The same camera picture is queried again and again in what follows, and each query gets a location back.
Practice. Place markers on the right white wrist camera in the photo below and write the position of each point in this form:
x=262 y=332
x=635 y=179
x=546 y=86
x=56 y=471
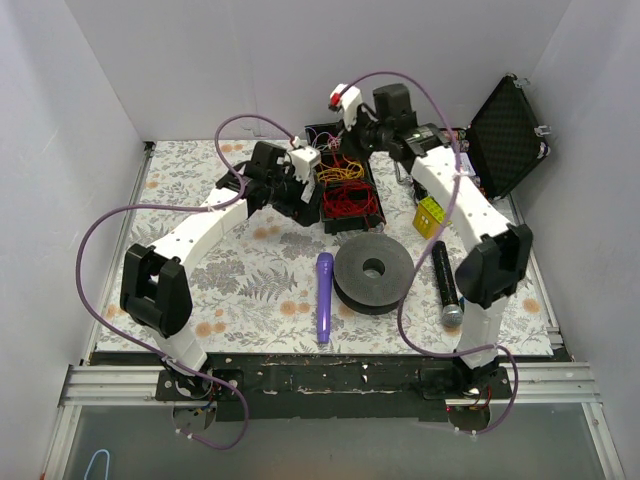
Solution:
x=346 y=99

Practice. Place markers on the black poker chip case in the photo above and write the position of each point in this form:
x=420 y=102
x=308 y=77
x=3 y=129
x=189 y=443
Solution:
x=506 y=140

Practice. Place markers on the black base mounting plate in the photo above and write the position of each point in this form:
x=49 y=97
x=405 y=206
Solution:
x=316 y=386

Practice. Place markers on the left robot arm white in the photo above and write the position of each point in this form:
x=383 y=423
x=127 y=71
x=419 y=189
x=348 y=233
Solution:
x=155 y=288

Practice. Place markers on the grey perforated cable spool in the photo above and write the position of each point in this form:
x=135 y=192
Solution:
x=372 y=272

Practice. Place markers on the black compartment cable box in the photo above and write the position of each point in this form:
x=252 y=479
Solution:
x=350 y=200

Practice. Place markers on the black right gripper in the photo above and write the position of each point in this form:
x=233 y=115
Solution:
x=353 y=136

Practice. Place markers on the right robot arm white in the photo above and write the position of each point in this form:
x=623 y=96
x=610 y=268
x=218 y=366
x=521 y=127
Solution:
x=497 y=251

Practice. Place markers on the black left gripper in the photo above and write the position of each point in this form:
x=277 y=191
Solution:
x=304 y=209

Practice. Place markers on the floral patterned table mat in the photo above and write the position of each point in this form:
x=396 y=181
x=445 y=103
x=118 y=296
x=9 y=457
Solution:
x=256 y=291

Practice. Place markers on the black glitter microphone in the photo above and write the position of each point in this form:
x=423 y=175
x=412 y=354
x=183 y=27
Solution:
x=452 y=312

